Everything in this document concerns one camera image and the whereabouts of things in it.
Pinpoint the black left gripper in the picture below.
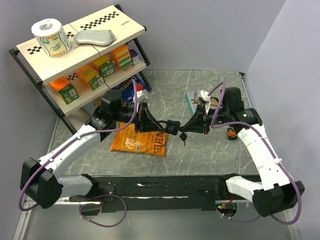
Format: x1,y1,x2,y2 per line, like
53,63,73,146
111,101,162,132

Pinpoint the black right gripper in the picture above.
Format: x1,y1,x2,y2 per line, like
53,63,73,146
183,103,231,135

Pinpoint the black Kaijing padlock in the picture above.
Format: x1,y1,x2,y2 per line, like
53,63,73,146
158,120,181,136

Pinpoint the orange black padlock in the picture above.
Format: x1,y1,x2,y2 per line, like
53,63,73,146
227,127,238,141

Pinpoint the black padlock key bunch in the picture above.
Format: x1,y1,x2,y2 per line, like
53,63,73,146
179,132,188,146

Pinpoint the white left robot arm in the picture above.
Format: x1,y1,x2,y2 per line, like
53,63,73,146
20,89,162,209

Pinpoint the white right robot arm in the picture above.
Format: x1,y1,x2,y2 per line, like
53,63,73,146
180,87,305,217

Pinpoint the orange Kettle chips bag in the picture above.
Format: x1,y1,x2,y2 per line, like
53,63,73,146
110,124,168,157

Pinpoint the green white toothpaste box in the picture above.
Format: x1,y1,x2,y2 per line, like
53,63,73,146
184,91,199,116

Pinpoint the large brass padlock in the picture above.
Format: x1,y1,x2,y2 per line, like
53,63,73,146
210,97,219,106

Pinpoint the blue Doritos bag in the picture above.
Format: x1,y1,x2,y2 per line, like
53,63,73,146
113,74,150,103

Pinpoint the brown pretzel snack bag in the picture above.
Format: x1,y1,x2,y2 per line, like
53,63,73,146
93,97,102,107

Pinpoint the purple white small box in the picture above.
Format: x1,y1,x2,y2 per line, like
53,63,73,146
129,49,141,65

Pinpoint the right orange green box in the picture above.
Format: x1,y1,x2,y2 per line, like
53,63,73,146
90,55,115,79

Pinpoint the orange green box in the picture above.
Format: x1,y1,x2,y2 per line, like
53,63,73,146
75,64,105,91
90,55,115,79
49,76,80,105

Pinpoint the middle orange green box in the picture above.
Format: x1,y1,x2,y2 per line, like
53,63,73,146
75,64,105,91

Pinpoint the colourful sponge pack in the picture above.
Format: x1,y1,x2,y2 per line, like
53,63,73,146
108,44,133,70

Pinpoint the left orange green box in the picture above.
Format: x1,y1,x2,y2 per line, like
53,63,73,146
49,76,80,105

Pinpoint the beige black shelf rack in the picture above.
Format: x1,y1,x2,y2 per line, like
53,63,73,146
9,4,150,134

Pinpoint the silver glitter sponge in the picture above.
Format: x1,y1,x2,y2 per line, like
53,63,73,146
74,30,116,47

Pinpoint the toilet paper roll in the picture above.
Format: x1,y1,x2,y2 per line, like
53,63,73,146
31,18,71,57

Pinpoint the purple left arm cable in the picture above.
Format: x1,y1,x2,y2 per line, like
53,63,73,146
18,79,139,212

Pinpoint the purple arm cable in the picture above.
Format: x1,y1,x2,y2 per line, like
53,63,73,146
208,81,303,225
18,79,139,212

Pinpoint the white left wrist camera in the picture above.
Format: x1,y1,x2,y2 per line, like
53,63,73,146
133,83,149,104

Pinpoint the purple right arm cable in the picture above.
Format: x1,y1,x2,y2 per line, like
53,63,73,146
208,81,303,225

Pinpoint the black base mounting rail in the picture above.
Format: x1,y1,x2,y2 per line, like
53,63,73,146
68,174,251,214

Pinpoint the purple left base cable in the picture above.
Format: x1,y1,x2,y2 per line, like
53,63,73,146
79,194,128,228

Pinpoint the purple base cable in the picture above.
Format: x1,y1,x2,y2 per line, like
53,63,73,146
216,207,262,223
79,194,128,228

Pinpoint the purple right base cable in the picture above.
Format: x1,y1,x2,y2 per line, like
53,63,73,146
216,207,262,223

